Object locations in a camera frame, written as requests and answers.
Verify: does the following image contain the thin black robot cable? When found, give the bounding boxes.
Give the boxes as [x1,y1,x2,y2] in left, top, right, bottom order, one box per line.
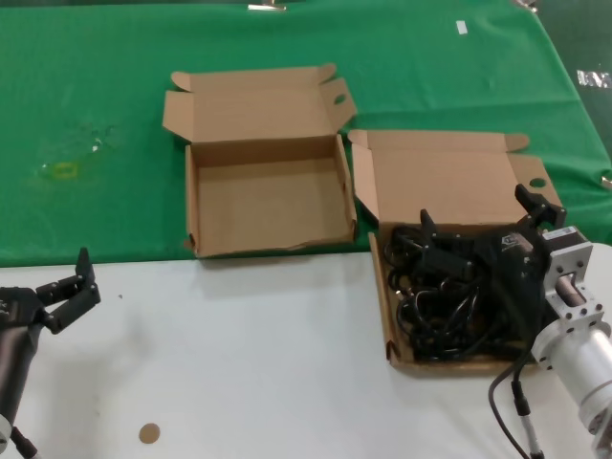
[487,351,533,459]

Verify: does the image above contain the green table cloth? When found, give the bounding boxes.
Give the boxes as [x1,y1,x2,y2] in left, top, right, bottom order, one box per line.
[0,4,612,269]

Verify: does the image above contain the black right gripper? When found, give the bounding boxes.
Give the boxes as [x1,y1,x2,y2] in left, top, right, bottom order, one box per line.
[419,184,568,353]

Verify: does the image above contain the cardboard box with oval hole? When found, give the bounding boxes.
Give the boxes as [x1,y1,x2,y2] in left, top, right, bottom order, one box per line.
[161,62,359,260]

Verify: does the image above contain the cardboard box with round hole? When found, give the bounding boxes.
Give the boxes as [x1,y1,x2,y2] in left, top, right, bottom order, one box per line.
[347,128,564,380]

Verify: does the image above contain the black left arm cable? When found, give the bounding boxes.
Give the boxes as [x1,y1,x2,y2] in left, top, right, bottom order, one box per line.
[9,426,40,459]

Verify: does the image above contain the black cable with silver connector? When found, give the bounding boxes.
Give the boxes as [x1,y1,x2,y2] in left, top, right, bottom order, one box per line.
[510,377,545,459]

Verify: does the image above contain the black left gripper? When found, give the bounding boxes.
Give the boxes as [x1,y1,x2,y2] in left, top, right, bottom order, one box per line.
[0,247,102,337]

